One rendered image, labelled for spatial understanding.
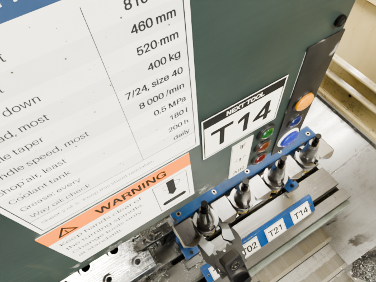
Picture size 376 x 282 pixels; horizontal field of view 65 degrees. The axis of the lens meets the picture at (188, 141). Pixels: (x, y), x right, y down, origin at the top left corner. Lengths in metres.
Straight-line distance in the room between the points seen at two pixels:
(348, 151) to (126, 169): 1.25
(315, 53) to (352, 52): 0.99
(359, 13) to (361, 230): 0.80
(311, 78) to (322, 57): 0.03
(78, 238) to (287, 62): 0.26
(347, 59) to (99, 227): 1.16
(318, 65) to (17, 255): 0.33
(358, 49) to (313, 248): 0.76
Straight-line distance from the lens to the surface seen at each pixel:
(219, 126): 0.28
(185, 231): 0.77
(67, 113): 0.19
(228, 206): 0.79
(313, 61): 0.32
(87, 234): 0.33
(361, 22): 1.24
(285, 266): 1.26
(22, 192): 0.23
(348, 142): 1.45
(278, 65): 0.28
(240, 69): 0.24
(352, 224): 1.39
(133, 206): 0.32
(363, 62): 1.29
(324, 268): 1.33
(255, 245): 1.06
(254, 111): 0.31
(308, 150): 0.83
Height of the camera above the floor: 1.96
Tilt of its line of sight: 58 degrees down
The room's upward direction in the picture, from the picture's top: 7 degrees counter-clockwise
